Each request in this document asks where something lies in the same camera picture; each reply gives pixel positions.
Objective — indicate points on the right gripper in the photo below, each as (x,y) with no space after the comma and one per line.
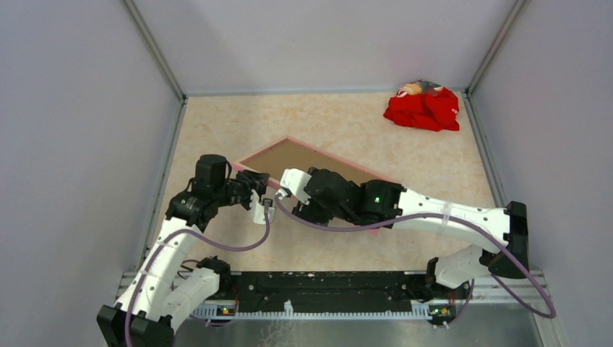
(311,212)

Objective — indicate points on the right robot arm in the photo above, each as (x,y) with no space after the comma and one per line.
(497,237)

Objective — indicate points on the aluminium rail with cable duct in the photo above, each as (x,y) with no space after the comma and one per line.
(525,292)

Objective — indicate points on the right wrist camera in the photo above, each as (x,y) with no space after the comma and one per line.
(293,182)

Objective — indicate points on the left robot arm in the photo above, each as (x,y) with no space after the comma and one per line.
(151,309)

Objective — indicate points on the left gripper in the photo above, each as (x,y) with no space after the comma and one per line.
(256,180)

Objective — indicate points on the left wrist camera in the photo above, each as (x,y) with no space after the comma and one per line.
(262,210)

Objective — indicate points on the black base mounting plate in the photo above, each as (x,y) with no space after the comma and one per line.
(320,292)

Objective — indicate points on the pink wooden picture frame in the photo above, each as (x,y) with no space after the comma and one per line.
(379,202)

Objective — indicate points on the red crumpled cloth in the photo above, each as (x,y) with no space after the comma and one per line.
(423,104)

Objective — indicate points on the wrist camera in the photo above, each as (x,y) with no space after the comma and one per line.
(293,182)
(262,210)

